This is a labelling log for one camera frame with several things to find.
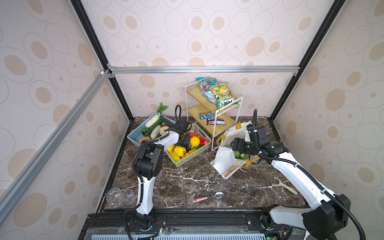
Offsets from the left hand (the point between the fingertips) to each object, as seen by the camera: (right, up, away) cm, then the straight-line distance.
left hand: (188, 136), depth 101 cm
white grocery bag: (+21, -14, -16) cm, 30 cm away
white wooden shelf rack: (+15, +9, -21) cm, 27 cm away
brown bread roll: (-30, -1, +2) cm, 30 cm away
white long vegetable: (-24, +3, +4) cm, 24 cm away
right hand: (+27, -4, -21) cm, 34 cm away
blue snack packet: (+12, +14, -4) cm, 19 cm away
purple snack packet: (+14, +9, -7) cm, 18 cm away
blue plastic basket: (-37, +1, +4) cm, 38 cm away
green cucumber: (-28, +4, +4) cm, 29 cm away
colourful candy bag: (+11, +32, -12) cm, 36 cm away
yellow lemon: (-5, -9, -10) cm, 14 cm away
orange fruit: (+4, -3, -7) cm, 9 cm away
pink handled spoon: (+17, -31, -21) cm, 41 cm away
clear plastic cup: (-39, -32, -19) cm, 54 cm away
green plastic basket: (+11, -3, -2) cm, 12 cm away
